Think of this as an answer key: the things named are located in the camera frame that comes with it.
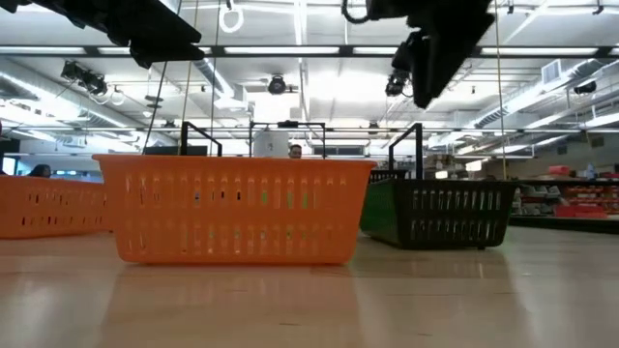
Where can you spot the round black ceiling fixture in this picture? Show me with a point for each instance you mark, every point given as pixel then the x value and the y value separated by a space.
pixel 277 85

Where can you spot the wooden shelf with black frame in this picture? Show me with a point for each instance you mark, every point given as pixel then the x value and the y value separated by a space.
pixel 419 154

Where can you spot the overhead light bar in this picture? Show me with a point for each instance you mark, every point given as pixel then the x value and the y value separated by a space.
pixel 345 50

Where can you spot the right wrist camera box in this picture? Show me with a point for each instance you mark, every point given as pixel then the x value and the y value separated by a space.
pixel 403 50

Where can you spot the black stand frame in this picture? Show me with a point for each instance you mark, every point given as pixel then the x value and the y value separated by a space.
pixel 287 124

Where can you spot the hanging black ceiling camera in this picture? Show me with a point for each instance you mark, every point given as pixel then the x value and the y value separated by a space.
pixel 395 84

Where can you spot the black aluminium table frame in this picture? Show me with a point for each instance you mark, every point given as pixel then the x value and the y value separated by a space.
pixel 566 224

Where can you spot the storage rack with red bins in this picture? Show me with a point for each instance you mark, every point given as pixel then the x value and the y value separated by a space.
pixel 580 198

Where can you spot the person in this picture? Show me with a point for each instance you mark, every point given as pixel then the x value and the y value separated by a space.
pixel 295 152
pixel 39 171

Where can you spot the green plastic basket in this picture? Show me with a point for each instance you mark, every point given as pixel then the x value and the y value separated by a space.
pixel 382 212

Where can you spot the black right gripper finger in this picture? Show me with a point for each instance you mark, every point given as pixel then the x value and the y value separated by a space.
pixel 445 53

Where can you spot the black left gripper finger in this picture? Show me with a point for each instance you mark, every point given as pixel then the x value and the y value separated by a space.
pixel 169 53
pixel 164 29

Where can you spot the black monitor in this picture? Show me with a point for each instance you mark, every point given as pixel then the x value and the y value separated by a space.
pixel 164 151

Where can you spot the orange plastic basket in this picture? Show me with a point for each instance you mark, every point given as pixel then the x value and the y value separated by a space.
pixel 48 209
pixel 232 215

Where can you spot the white cylinder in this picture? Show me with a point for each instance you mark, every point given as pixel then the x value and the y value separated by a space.
pixel 271 144

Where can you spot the black ceiling speaker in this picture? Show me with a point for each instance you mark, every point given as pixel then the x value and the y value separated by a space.
pixel 585 88

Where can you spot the black ceiling device cluster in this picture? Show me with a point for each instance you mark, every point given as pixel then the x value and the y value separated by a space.
pixel 84 77

